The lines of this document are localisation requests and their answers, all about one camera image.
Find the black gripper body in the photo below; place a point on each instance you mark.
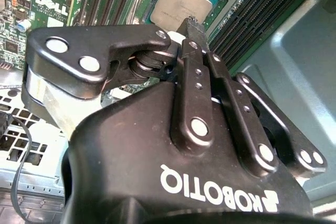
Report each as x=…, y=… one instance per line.
x=131, y=169

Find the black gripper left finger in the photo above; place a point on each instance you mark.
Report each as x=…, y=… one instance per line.
x=78, y=48

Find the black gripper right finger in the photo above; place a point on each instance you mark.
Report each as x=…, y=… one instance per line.
x=244, y=119

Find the silver CPU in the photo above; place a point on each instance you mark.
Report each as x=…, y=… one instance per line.
x=183, y=1

